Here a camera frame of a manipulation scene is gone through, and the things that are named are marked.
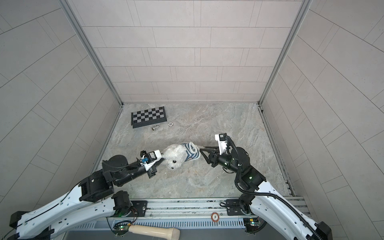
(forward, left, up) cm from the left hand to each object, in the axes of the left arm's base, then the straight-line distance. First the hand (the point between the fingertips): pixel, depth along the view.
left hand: (170, 155), depth 59 cm
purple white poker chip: (+36, +9, -29) cm, 47 cm away
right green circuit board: (-21, -36, -28) cm, 50 cm away
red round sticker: (-18, -19, -28) cm, 39 cm away
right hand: (+4, -13, -7) cm, 15 cm away
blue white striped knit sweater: (+4, -9, -4) cm, 11 cm away
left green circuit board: (-23, +23, -26) cm, 41 cm away
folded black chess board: (+39, +24, -25) cm, 52 cm away
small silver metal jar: (+32, +18, -28) cm, 46 cm away
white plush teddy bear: (-1, -2, +3) cm, 4 cm away
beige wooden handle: (-25, 0, -23) cm, 34 cm away
